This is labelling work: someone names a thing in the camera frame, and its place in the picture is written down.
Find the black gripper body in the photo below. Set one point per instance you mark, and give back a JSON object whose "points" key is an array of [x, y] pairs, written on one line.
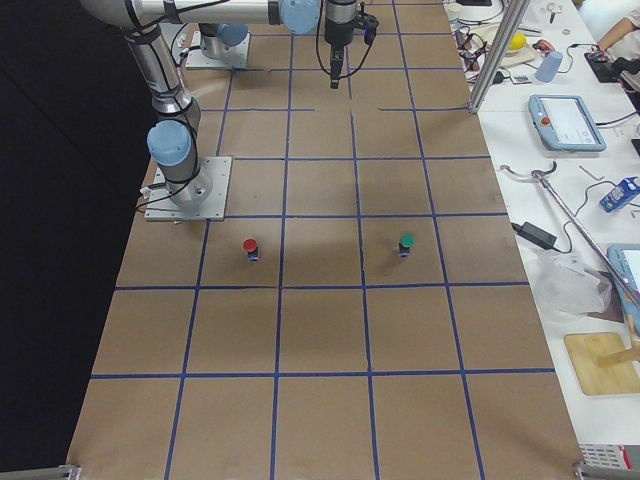
{"points": [[335, 28]]}

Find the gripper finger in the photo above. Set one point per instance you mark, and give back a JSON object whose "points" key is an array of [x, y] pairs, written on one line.
{"points": [[336, 66]]}

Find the green push button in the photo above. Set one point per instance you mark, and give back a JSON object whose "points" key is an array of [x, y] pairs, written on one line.
{"points": [[405, 245]]}

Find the red push button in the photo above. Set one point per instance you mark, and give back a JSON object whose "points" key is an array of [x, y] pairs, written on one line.
{"points": [[251, 248]]}

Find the yellow lemon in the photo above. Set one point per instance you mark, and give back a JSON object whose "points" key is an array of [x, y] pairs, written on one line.
{"points": [[518, 42]]}

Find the light blue cup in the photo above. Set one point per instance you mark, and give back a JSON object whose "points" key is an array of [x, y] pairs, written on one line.
{"points": [[549, 67]]}

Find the blue teach pendant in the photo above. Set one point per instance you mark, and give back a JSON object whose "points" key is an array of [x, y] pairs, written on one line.
{"points": [[564, 124], [625, 257]]}

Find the metal reacher stick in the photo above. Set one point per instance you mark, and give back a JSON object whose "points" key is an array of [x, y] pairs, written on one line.
{"points": [[541, 176]]}

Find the black power adapter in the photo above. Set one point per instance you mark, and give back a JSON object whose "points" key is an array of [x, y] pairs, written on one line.
{"points": [[535, 235]]}

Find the blue milk carton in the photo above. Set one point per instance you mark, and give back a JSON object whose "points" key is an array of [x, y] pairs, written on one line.
{"points": [[621, 194]]}

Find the clear plastic bag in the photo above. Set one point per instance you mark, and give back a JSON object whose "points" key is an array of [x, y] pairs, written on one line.
{"points": [[564, 284]]}

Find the wooden cutting board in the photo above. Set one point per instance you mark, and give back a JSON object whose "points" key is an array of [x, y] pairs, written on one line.
{"points": [[602, 363]]}

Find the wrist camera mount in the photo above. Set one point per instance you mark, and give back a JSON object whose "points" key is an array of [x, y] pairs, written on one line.
{"points": [[368, 23]]}

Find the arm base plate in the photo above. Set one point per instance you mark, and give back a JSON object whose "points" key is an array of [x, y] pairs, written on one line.
{"points": [[210, 53], [203, 199]]}

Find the aluminium frame post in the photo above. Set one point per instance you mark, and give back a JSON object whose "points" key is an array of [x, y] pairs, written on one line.
{"points": [[512, 18]]}

